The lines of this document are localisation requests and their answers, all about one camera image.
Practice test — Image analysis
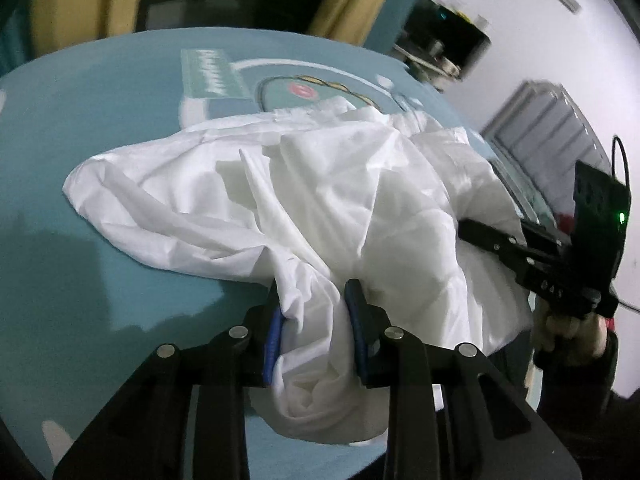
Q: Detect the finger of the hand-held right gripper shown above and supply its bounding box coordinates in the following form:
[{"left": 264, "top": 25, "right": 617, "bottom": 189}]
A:
[{"left": 457, "top": 218, "right": 566, "bottom": 286}]

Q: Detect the white desk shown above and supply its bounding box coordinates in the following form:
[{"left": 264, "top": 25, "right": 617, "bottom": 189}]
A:
[{"left": 394, "top": 44, "right": 462, "bottom": 83}]

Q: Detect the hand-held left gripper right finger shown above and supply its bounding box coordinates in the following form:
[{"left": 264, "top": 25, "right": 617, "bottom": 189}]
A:
[{"left": 344, "top": 279, "right": 583, "bottom": 480}]

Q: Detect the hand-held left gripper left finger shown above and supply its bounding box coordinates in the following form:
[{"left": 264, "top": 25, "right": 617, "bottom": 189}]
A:
[{"left": 52, "top": 280, "right": 287, "bottom": 480}]

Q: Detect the person's right hand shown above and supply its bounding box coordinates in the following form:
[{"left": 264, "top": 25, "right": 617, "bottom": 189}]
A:
[{"left": 532, "top": 304, "right": 609, "bottom": 367}]

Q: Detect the person's right forearm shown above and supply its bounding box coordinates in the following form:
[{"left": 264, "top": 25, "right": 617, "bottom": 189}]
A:
[{"left": 532, "top": 331, "right": 640, "bottom": 466}]

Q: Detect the black monitor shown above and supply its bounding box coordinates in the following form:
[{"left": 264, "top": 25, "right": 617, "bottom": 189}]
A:
[{"left": 404, "top": 0, "right": 492, "bottom": 80}]

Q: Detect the white radiator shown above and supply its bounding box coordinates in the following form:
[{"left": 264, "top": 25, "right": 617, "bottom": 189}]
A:
[{"left": 481, "top": 80, "right": 617, "bottom": 222}]

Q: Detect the black cable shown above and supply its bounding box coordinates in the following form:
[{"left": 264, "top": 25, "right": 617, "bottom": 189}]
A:
[{"left": 611, "top": 135, "right": 632, "bottom": 183}]

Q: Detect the white shirt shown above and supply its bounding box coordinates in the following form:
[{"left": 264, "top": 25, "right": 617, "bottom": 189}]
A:
[{"left": 62, "top": 97, "right": 533, "bottom": 447}]

